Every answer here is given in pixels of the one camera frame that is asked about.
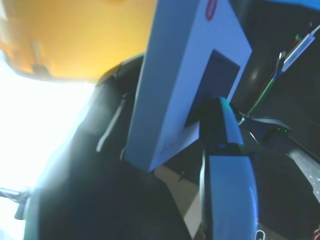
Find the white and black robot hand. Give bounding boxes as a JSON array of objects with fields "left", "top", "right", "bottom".
[{"left": 23, "top": 53, "right": 260, "bottom": 240}]

